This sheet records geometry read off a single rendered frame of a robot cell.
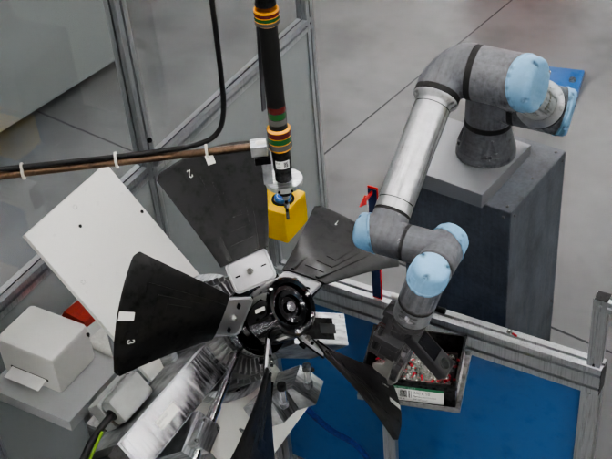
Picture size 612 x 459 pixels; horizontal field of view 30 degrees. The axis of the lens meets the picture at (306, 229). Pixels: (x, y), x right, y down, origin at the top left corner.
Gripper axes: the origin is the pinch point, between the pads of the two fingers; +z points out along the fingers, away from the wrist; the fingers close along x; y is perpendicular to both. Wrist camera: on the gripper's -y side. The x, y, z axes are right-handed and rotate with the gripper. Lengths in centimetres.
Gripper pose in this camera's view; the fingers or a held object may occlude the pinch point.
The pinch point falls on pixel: (394, 381)
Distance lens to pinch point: 239.2
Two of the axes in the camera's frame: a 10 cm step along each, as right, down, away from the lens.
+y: -8.5, -4.8, 2.2
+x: -4.9, 5.7, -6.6
